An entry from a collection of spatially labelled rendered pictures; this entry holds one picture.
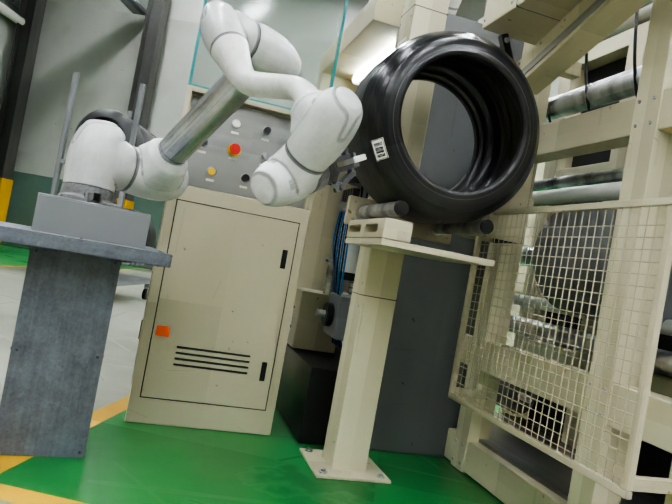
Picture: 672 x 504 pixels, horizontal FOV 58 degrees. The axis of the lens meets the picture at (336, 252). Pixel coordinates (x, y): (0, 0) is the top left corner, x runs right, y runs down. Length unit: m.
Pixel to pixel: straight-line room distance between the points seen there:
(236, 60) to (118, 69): 11.35
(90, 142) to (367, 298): 1.02
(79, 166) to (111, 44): 11.17
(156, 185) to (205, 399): 0.84
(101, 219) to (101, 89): 11.05
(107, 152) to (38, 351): 0.62
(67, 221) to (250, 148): 0.82
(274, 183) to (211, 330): 1.20
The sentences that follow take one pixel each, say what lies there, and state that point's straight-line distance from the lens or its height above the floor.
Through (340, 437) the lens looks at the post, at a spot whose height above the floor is 0.12.
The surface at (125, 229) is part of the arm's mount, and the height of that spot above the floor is 0.70.
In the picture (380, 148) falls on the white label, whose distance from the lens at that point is 1.75.
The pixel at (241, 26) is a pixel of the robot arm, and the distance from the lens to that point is 1.70.
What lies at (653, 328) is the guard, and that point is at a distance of 1.57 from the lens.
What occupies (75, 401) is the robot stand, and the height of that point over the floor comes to 0.17.
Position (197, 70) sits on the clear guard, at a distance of 2.44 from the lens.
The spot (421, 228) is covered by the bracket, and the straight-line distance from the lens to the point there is 2.15.
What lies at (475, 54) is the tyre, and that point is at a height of 1.39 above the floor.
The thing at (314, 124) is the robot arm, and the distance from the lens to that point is 1.22.
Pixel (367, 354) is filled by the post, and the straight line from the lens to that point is 2.14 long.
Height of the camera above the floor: 0.70
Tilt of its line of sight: 1 degrees up
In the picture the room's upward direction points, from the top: 10 degrees clockwise
